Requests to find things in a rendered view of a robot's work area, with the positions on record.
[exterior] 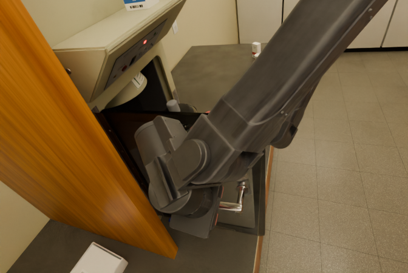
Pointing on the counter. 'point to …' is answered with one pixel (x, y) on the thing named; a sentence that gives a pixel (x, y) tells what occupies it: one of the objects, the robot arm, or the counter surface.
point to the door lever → (235, 203)
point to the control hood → (113, 42)
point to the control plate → (133, 54)
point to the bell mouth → (129, 91)
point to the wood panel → (63, 142)
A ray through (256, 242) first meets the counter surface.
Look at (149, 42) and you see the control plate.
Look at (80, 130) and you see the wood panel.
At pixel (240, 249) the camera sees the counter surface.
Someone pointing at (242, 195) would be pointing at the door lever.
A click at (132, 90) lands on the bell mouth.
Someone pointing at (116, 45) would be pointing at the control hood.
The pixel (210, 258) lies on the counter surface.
